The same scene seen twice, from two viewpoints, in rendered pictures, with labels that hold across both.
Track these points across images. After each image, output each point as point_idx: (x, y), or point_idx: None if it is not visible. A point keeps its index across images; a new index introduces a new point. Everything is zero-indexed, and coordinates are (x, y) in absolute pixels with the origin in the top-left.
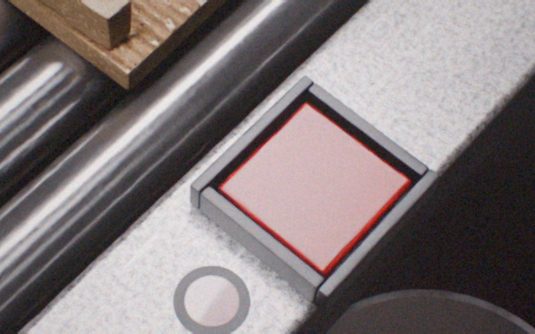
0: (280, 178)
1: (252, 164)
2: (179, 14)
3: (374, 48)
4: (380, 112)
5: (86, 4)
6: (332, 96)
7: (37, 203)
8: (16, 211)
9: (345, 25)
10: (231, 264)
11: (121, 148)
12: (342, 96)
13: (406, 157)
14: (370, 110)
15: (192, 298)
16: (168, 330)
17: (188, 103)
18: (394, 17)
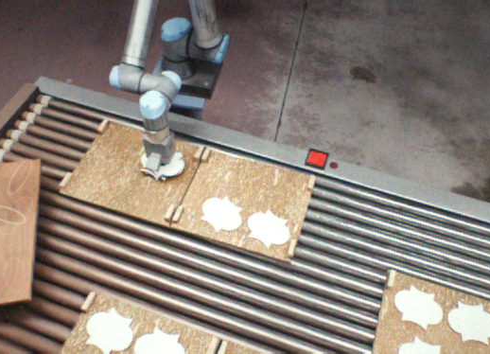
0: (318, 161)
1: (318, 164)
2: (305, 175)
3: (293, 160)
4: (302, 157)
5: (314, 178)
6: (306, 159)
7: (333, 183)
8: (335, 185)
9: (291, 164)
10: (328, 165)
11: (322, 178)
12: (302, 161)
13: (309, 150)
14: (302, 158)
15: (334, 167)
16: (339, 168)
17: (312, 174)
18: (288, 159)
